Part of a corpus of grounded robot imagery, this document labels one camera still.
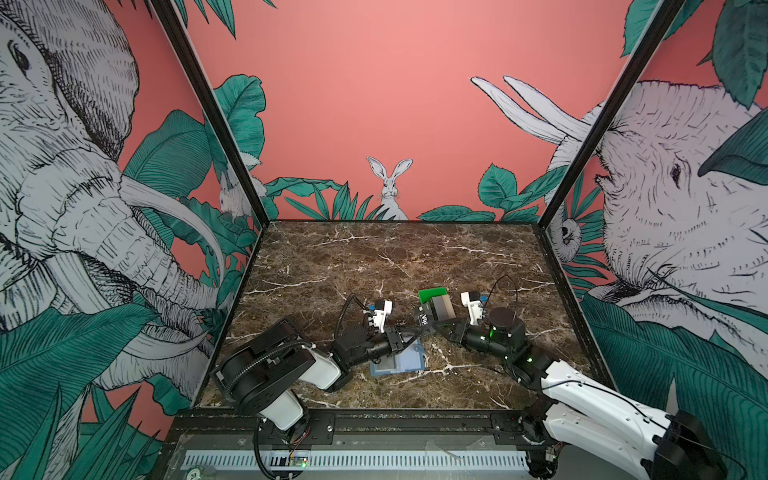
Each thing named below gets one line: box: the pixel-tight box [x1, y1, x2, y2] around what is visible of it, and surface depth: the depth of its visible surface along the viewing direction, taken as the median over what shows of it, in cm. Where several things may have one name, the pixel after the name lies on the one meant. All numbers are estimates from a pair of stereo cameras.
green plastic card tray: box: [418, 287, 449, 305], surface depth 98 cm
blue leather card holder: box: [370, 338, 426, 377], surface depth 86 cm
